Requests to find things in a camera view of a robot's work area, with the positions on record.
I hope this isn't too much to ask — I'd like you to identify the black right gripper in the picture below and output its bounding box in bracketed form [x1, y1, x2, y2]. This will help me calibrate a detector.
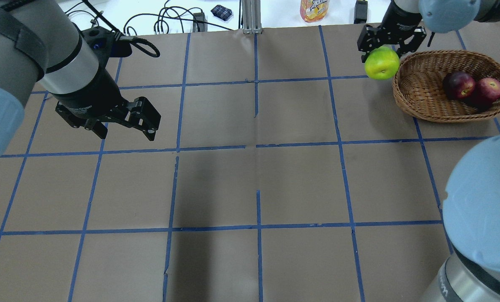
[357, 13, 427, 57]

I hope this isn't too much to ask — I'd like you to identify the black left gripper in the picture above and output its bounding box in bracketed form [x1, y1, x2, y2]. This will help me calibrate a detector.
[55, 69, 162, 141]

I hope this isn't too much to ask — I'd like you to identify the green apple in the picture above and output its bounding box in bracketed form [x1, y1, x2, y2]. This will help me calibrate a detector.
[364, 46, 400, 80]

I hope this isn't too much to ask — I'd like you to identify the dark purple apple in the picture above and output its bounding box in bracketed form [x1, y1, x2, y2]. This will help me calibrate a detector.
[443, 70, 476, 101]

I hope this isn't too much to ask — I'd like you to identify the red apple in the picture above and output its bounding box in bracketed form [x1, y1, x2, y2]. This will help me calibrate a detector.
[476, 77, 500, 104]

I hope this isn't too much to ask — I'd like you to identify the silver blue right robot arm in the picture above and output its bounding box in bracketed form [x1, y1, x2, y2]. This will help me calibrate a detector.
[357, 0, 500, 302]

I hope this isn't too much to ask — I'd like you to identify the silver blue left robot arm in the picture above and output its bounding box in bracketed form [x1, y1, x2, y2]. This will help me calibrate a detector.
[0, 0, 161, 156]

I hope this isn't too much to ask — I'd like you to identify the woven wicker basket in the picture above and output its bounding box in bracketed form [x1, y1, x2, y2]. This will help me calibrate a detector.
[392, 50, 500, 123]

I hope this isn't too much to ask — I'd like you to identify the orange drink bottle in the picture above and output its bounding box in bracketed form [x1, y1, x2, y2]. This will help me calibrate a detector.
[299, 0, 329, 23]

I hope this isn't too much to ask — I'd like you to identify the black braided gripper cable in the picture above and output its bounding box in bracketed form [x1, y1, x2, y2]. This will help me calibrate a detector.
[80, 0, 161, 58]

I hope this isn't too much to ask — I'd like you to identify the aluminium frame post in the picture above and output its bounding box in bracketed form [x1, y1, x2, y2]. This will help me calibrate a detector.
[240, 0, 262, 34]

